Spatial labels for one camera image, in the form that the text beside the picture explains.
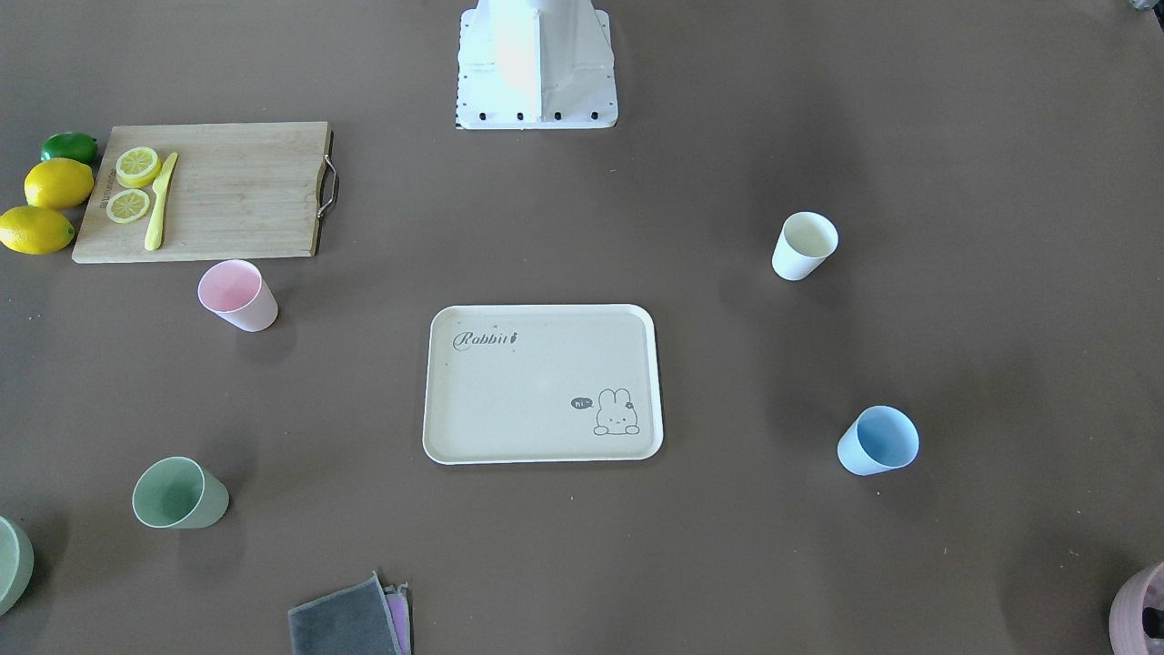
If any upper lemon slice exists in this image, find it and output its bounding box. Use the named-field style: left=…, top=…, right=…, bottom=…
left=114, top=145, right=162, bottom=188

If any lower yellow lemon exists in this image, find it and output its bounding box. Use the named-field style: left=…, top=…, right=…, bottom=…
left=1, top=205, right=74, bottom=256

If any blue cup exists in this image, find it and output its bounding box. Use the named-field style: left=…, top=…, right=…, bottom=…
left=837, top=406, right=920, bottom=476

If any green lime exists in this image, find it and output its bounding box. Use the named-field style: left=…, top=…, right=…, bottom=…
left=40, top=130, right=99, bottom=165

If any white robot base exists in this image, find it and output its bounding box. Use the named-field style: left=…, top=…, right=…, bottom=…
left=455, top=1, right=618, bottom=130

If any pink container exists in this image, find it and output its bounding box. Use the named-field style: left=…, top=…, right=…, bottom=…
left=1109, top=563, right=1163, bottom=654

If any purple cloth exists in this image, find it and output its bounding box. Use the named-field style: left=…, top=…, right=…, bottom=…
left=384, top=583, right=413, bottom=655

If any cream rabbit tray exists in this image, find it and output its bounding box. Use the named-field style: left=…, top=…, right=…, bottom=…
left=421, top=304, right=663, bottom=465

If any yellow plastic knife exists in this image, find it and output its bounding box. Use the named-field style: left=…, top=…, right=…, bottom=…
left=143, top=152, right=179, bottom=250

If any green bowl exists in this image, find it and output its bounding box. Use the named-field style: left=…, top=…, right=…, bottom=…
left=0, top=517, right=35, bottom=615

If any wooden cutting board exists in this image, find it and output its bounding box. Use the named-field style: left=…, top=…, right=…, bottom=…
left=72, top=121, right=332, bottom=264

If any yellow lemon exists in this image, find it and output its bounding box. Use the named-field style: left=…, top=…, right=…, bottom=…
left=24, top=157, right=95, bottom=211
left=1, top=205, right=74, bottom=256

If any green cup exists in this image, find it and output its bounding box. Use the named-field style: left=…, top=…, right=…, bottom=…
left=132, top=456, right=230, bottom=529

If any lemon slice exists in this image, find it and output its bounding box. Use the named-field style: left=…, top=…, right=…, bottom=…
left=114, top=145, right=162, bottom=188
left=105, top=188, right=151, bottom=225

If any upper yellow lemon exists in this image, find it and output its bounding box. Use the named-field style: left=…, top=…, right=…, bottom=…
left=24, top=157, right=95, bottom=211

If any pink cup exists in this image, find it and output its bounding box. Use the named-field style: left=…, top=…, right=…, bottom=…
left=198, top=258, right=278, bottom=332

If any grey cloth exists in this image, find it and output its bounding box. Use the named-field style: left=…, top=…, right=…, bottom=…
left=288, top=575, right=399, bottom=654

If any white cup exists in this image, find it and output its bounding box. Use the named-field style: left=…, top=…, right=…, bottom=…
left=771, top=211, right=839, bottom=282

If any lower lemon slice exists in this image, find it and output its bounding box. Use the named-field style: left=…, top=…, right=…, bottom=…
left=105, top=188, right=151, bottom=225

